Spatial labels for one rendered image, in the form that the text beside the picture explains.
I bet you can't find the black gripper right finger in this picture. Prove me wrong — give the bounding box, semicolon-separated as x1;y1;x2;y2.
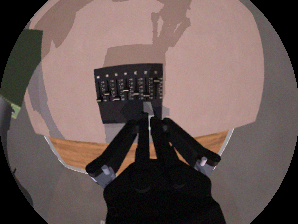
147;102;221;189

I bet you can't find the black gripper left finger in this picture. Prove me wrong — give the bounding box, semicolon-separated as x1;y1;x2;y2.
85;102;151;193

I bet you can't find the black lighting desk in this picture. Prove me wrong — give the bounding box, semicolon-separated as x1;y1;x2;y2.
94;63;163;124

